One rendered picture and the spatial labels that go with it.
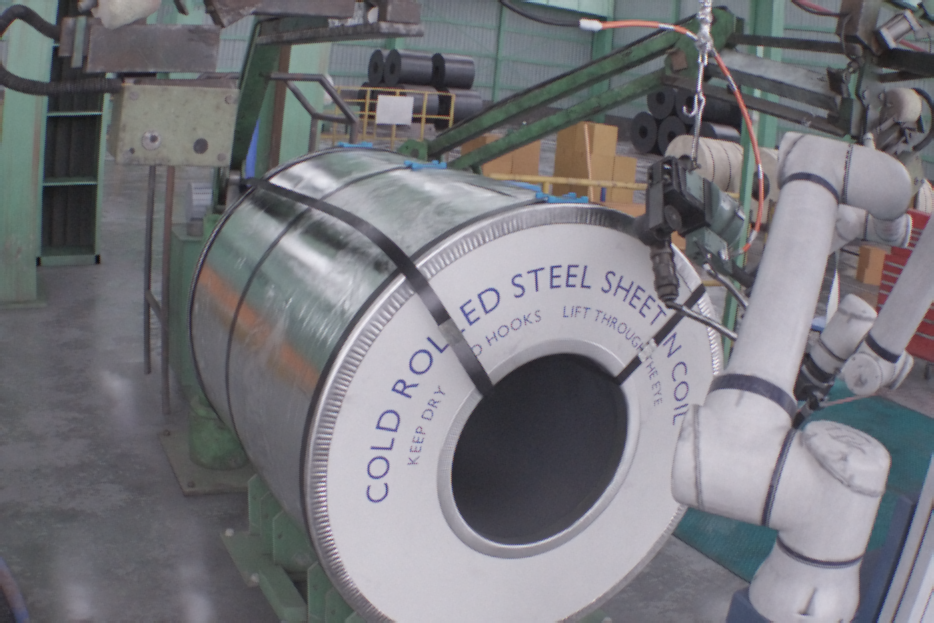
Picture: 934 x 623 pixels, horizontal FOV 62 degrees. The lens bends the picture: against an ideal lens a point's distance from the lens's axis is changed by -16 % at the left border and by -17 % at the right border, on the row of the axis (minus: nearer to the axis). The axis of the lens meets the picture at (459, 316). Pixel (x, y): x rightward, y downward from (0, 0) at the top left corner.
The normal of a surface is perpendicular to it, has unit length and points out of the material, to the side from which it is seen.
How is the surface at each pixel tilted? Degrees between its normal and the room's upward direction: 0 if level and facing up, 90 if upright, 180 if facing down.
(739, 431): 46
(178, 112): 90
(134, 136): 90
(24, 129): 90
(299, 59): 90
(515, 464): 39
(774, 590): 68
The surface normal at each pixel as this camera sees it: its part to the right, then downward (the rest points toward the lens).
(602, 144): 0.51, 0.26
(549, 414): -0.84, -0.15
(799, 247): -0.14, -0.50
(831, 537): -0.37, 0.20
